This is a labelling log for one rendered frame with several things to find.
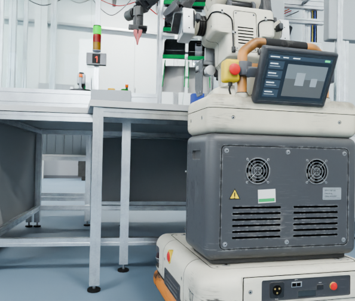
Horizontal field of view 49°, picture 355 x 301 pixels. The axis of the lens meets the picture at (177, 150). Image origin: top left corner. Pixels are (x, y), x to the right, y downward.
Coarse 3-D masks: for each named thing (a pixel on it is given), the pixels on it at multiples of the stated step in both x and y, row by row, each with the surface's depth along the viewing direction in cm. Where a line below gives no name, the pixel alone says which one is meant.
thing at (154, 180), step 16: (112, 144) 378; (144, 144) 382; (160, 144) 384; (176, 144) 387; (112, 160) 378; (144, 160) 382; (160, 160) 384; (176, 160) 386; (112, 176) 377; (144, 176) 382; (160, 176) 384; (176, 176) 386; (112, 192) 377; (144, 192) 381; (160, 192) 384; (176, 192) 386
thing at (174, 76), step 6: (168, 66) 245; (174, 66) 245; (180, 66) 245; (168, 72) 240; (174, 72) 240; (180, 72) 240; (168, 78) 235; (174, 78) 235; (180, 78) 235; (162, 84) 224; (168, 84) 231; (174, 84) 231; (180, 84) 231; (162, 90) 225; (168, 90) 226; (174, 90) 226; (180, 90) 226
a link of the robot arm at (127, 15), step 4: (136, 0) 214; (136, 4) 215; (140, 4) 213; (144, 8) 215; (128, 12) 216; (144, 12) 218; (124, 16) 219; (128, 16) 216; (132, 16) 216; (128, 20) 220
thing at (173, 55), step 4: (168, 40) 251; (172, 40) 251; (176, 40) 251; (164, 44) 239; (168, 44) 252; (172, 44) 252; (176, 44) 252; (180, 44) 252; (184, 44) 251; (164, 48) 239; (168, 48) 253; (172, 48) 253; (176, 48) 253; (180, 48) 253; (184, 48) 253; (164, 52) 240; (168, 52) 246; (172, 52) 246; (176, 52) 246; (180, 52) 247; (184, 52) 247; (164, 56) 228; (168, 56) 228; (172, 56) 227; (176, 56) 227; (180, 56) 227; (184, 56) 227
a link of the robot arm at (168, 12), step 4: (176, 0) 174; (180, 0) 178; (184, 0) 176; (188, 0) 177; (192, 0) 178; (172, 4) 174; (176, 4) 171; (180, 4) 174; (184, 4) 175; (188, 4) 177; (192, 4) 179; (168, 8) 174; (172, 8) 171; (176, 8) 171; (164, 12) 175; (168, 12) 172; (172, 12) 170; (164, 16) 173; (168, 16) 172
